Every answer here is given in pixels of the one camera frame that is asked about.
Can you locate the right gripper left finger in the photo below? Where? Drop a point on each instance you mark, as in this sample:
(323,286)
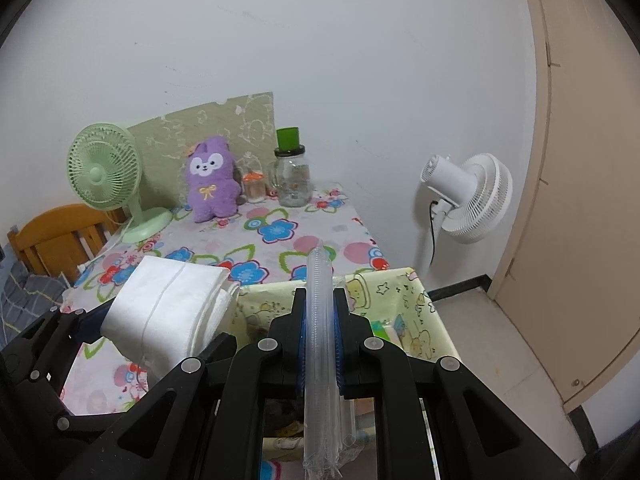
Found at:
(205,419)

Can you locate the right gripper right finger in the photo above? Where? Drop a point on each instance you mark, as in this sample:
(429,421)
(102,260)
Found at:
(434,420)

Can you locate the white cloth pack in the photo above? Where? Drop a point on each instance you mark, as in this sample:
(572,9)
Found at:
(168,311)

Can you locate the clear plastic straw pack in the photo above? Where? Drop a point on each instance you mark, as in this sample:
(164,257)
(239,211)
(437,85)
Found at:
(330,432)

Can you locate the yellow cartoon storage box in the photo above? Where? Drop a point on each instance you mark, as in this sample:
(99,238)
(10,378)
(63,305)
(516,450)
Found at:
(398,309)

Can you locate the beige door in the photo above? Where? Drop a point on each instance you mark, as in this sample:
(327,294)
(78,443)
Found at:
(569,277)

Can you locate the grey plaid pillow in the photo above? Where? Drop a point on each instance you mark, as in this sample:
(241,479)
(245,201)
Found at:
(25,297)

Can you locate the floral tablecloth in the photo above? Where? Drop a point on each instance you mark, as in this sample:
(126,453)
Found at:
(262,243)

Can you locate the wooden bed headboard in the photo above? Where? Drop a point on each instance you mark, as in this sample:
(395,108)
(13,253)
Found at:
(61,239)

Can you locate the purple plush toy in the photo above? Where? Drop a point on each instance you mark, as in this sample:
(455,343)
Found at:
(213,192)

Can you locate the white floor fan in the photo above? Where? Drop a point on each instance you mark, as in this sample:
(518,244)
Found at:
(463,209)

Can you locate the toothpick jar orange lid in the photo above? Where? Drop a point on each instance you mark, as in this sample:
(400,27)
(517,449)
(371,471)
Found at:
(254,186)

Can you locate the glass mason jar green lid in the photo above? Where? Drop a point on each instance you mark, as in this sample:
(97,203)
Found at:
(289,173)

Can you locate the green desk fan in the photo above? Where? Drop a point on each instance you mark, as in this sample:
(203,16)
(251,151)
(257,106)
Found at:
(104,168)

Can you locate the green patterned backboard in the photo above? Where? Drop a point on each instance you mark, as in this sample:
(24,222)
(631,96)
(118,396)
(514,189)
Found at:
(165,142)

